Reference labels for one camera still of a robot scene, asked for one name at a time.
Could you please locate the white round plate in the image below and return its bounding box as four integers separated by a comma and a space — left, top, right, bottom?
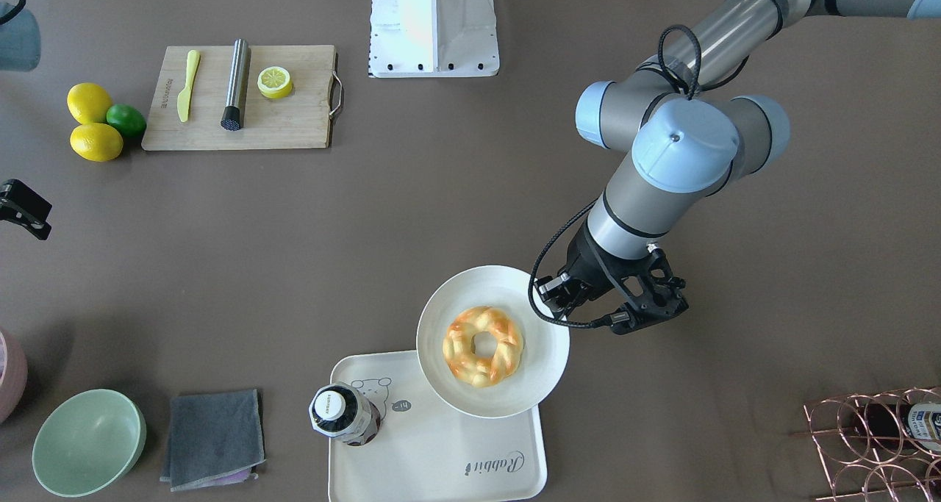
416, 265, 569, 418

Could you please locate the white camera post base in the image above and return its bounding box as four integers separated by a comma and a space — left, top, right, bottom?
368, 0, 501, 78

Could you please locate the yellow plastic knife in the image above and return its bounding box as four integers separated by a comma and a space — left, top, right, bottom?
176, 49, 201, 123

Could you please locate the grey folded cloth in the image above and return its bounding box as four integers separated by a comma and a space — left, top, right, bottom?
160, 388, 266, 492

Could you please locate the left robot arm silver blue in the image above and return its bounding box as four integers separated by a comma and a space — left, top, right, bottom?
529, 0, 939, 334

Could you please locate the yellow lemon far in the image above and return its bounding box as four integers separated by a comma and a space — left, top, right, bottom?
66, 82, 113, 126

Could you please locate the green lime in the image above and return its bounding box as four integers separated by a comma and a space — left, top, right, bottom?
105, 104, 147, 138

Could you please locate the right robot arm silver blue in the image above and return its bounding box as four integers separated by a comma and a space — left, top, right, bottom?
1, 0, 51, 240

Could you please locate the glazed twisted donut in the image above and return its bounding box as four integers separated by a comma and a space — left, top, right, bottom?
443, 306, 525, 388

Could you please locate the wooden cutting board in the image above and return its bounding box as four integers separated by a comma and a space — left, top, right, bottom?
141, 44, 342, 151

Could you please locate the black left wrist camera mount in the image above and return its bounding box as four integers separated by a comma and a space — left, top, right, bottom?
589, 242, 689, 335

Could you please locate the cream rabbit tray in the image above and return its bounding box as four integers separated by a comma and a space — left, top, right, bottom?
327, 351, 548, 501

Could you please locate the mint green bowl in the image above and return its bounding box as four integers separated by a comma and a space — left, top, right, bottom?
32, 389, 147, 498

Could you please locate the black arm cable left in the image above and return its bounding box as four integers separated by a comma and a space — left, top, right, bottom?
527, 24, 704, 331

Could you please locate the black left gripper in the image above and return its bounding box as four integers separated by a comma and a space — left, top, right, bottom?
535, 223, 626, 320

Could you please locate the pink ice bowl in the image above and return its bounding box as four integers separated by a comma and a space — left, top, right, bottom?
1, 329, 28, 423

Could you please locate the half lemon slice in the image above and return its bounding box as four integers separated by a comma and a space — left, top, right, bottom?
257, 66, 293, 99

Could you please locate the standing dark tea bottle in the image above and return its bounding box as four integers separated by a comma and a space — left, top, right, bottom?
309, 381, 381, 446

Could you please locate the yellow lemon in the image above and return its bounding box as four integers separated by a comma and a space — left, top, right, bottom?
70, 123, 124, 162
66, 82, 113, 126

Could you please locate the racked tea bottle upper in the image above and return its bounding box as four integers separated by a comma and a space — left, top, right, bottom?
854, 402, 940, 454

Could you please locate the copper wire bottle rack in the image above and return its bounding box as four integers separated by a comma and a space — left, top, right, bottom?
802, 386, 939, 501

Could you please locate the steel black-tipped rod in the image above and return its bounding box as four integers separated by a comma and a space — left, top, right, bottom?
221, 37, 250, 132

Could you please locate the yellow lemon near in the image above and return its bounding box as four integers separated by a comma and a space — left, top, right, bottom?
70, 123, 124, 162

